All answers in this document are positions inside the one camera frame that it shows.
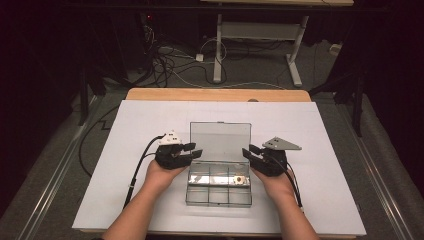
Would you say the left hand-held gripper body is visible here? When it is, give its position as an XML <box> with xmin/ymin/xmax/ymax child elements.
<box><xmin>155</xmin><ymin>130</ymin><xmax>193</xmax><ymax>170</ymax></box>

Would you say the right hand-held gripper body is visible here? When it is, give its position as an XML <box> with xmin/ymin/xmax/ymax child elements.
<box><xmin>252</xmin><ymin>136</ymin><xmax>303</xmax><ymax>177</ymax></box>

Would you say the clear plastic compartment box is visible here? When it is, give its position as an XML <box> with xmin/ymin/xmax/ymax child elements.
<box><xmin>185</xmin><ymin>121</ymin><xmax>253</xmax><ymax>208</ymax></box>

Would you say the person's left hand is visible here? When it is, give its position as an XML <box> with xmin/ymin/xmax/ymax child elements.
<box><xmin>143</xmin><ymin>159</ymin><xmax>188</xmax><ymax>195</ymax></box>

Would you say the person's right hand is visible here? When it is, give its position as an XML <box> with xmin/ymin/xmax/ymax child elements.
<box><xmin>250</xmin><ymin>166</ymin><xmax>296</xmax><ymax>201</ymax></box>

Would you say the white paper sheet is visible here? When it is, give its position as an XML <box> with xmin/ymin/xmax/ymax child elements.
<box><xmin>71</xmin><ymin>99</ymin><xmax>368</xmax><ymax>237</ymax></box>

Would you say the black stand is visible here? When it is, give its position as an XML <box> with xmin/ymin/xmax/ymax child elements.
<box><xmin>309</xmin><ymin>66</ymin><xmax>364</xmax><ymax>138</ymax></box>
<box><xmin>78</xmin><ymin>66</ymin><xmax>108</xmax><ymax>127</ymax></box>

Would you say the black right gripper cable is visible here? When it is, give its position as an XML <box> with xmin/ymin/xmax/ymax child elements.
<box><xmin>266</xmin><ymin>154</ymin><xmax>305</xmax><ymax>213</ymax></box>

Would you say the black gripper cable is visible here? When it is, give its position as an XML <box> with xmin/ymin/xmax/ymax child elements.
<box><xmin>266</xmin><ymin>154</ymin><xmax>305</xmax><ymax>213</ymax></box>
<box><xmin>122</xmin><ymin>134</ymin><xmax>166</xmax><ymax>210</ymax></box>

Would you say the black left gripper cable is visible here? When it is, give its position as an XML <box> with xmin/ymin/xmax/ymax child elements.
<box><xmin>122</xmin><ymin>134</ymin><xmax>166</xmax><ymax>210</ymax></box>

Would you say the white floor cable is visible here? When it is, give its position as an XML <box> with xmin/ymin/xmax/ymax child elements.
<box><xmin>166</xmin><ymin>68</ymin><xmax>288</xmax><ymax>91</ymax></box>

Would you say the tangle of black floor cables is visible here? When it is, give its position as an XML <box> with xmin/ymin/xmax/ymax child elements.
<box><xmin>139</xmin><ymin>24</ymin><xmax>228</xmax><ymax>88</ymax></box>

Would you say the black floor cable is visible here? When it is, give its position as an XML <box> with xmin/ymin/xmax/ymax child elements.
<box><xmin>78</xmin><ymin>104</ymin><xmax>121</xmax><ymax>178</ymax></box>

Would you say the metal floor rail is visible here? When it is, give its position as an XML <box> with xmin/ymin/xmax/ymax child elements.
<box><xmin>336</xmin><ymin>103</ymin><xmax>414</xmax><ymax>240</ymax></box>
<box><xmin>14</xmin><ymin>96</ymin><xmax>101</xmax><ymax>240</ymax></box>

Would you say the white metal desk frame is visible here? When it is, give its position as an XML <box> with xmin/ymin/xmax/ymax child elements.
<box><xmin>213</xmin><ymin>13</ymin><xmax>309</xmax><ymax>88</ymax></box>

